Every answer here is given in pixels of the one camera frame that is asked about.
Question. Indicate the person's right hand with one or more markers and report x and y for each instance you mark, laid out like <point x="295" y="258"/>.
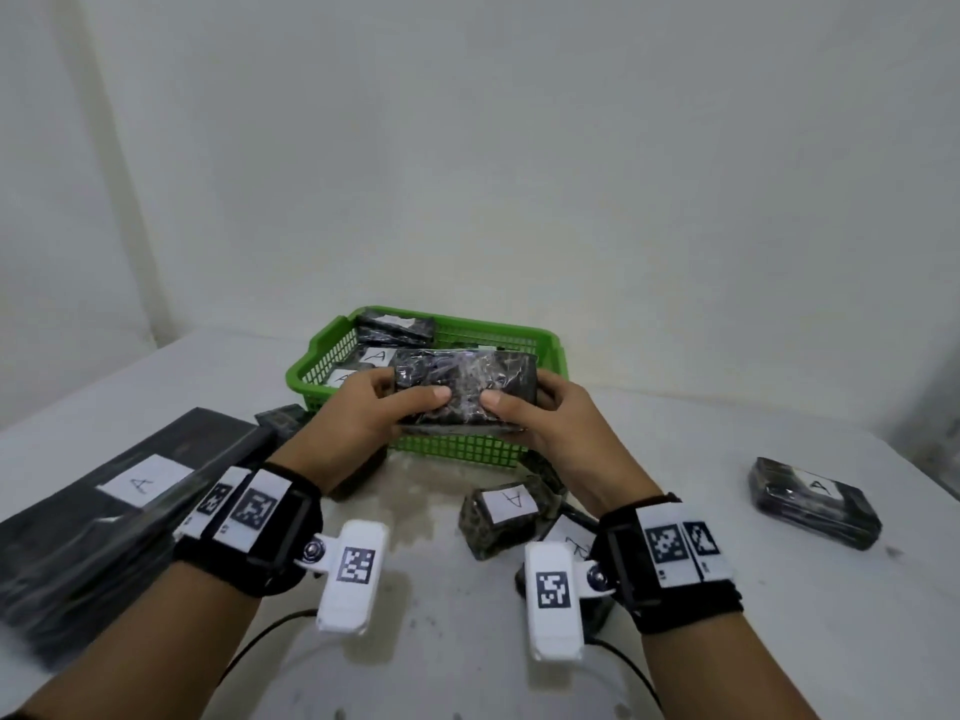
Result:
<point x="585" y="457"/>

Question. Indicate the black packet labelled B near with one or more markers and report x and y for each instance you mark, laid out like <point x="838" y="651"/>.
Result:
<point x="630" y="656"/>

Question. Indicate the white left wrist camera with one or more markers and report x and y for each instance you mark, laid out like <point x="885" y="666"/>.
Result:
<point x="352" y="607"/>

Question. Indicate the black wristband with markers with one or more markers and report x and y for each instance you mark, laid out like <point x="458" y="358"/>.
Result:
<point x="697" y="608"/>
<point x="217" y="566"/>

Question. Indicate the black packet labelled A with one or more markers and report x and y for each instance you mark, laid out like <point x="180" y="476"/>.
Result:
<point x="379" y="356"/>

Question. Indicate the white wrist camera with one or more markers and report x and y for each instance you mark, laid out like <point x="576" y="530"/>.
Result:
<point x="352" y="607"/>
<point x="555" y="629"/>

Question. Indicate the person's left hand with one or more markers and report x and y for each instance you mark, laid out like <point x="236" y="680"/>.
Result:
<point x="352" y="427"/>

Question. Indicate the black left wristband with markers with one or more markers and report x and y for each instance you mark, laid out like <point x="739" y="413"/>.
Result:
<point x="217" y="566"/>

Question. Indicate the black right wristband with markers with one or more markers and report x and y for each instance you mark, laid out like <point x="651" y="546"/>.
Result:
<point x="697" y="608"/>

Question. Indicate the green plastic mesh basket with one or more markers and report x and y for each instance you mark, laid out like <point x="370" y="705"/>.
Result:
<point x="450" y="446"/>

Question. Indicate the person's left forearm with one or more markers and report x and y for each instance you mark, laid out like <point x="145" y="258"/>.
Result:
<point x="150" y="644"/>

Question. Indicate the small marbled packet labelled A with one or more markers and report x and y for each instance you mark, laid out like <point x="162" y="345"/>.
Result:
<point x="487" y="539"/>

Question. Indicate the pile of black packets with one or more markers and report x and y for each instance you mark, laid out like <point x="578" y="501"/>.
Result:
<point x="75" y="547"/>

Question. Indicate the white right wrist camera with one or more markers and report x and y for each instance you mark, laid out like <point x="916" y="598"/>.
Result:
<point x="555" y="629"/>

